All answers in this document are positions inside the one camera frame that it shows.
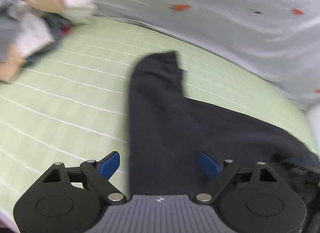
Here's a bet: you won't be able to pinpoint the white garment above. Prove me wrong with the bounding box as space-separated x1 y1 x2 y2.
14 0 98 56

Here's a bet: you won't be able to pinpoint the plaid shirt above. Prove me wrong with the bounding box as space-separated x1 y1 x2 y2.
25 13 73 67

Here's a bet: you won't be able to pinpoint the black pants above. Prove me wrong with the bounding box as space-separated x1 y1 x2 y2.
127 51 320 196

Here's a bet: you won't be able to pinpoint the green checked bedsheet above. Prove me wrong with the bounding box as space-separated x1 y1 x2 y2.
0 16 316 225

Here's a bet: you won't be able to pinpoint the grey shirt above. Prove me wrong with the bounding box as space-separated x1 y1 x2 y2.
0 0 34 61

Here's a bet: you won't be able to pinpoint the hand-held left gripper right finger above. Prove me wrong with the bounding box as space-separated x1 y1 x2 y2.
196 152 280 202

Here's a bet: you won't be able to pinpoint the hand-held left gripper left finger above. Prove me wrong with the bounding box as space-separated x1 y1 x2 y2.
37 151 125 203

